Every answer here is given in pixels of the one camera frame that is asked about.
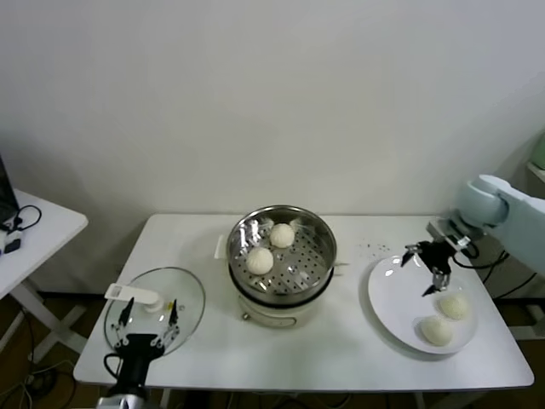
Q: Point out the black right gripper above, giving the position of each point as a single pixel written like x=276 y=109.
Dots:
x=438 y=255

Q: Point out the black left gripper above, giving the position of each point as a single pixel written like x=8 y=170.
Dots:
x=138 y=347

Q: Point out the white steamed baozi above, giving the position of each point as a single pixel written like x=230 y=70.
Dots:
x=282 y=235
x=435 y=330
x=453 y=307
x=260 y=260

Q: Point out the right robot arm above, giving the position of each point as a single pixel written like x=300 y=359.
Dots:
x=511 y=213

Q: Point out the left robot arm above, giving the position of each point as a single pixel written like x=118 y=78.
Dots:
x=130 y=383

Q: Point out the steel steamer basket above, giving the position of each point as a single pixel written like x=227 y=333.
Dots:
x=315 y=255

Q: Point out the white round plate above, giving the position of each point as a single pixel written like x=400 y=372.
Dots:
x=391 y=298

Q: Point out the white furniture foot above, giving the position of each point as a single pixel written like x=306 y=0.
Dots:
x=538 y=317

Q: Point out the white side table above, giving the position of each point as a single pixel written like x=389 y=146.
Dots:
x=51 y=230

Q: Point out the white shelf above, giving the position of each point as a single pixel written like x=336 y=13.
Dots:
x=537 y=172

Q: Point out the small black adapter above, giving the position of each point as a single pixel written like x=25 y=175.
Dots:
x=13 y=245

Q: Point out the black laptop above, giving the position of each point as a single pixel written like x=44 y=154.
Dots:
x=6 y=191

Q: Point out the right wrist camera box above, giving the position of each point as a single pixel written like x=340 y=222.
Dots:
x=447 y=230

